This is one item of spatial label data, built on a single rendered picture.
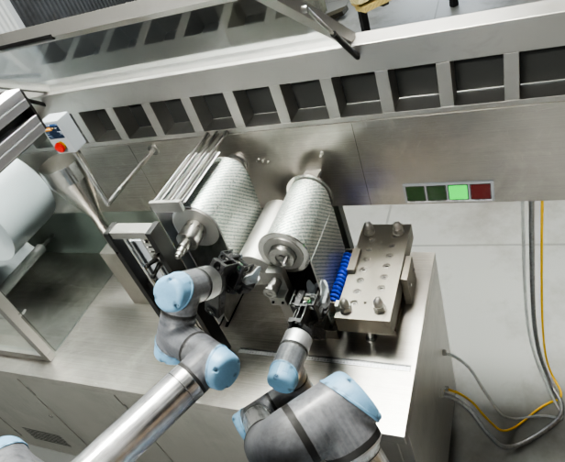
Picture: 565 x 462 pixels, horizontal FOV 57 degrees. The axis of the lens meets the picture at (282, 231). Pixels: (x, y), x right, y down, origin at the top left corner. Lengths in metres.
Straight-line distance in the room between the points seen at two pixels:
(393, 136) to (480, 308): 1.50
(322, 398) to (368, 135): 0.80
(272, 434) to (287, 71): 0.93
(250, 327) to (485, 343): 1.30
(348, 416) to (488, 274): 2.08
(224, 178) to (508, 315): 1.71
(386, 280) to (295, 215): 0.34
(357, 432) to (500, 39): 0.91
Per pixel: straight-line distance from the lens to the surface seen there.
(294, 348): 1.32
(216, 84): 1.58
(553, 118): 1.45
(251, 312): 1.80
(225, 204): 1.49
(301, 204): 1.46
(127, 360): 1.90
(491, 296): 2.86
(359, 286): 1.56
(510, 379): 2.57
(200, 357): 1.01
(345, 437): 0.98
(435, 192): 1.58
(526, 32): 1.35
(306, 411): 0.97
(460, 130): 1.46
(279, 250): 1.37
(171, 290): 1.05
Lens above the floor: 2.15
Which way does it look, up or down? 37 degrees down
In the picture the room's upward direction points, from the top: 21 degrees counter-clockwise
